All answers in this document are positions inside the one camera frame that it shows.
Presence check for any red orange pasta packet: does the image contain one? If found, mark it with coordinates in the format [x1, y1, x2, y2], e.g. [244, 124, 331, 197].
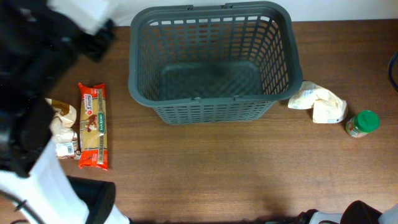
[78, 83, 109, 170]

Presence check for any grey plastic shopping basket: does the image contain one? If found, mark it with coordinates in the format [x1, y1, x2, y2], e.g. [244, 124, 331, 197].
[128, 1, 303, 124]

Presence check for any cream paper bag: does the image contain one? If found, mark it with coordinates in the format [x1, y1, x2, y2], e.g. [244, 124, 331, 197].
[288, 81, 348, 124]

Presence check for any green lid glass jar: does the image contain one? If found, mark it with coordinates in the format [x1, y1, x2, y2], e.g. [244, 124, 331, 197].
[345, 110, 380, 138]

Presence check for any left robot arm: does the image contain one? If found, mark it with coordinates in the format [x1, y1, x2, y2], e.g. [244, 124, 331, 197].
[1, 0, 129, 223]

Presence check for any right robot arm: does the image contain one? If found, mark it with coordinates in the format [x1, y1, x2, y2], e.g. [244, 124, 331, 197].
[293, 200, 397, 224]

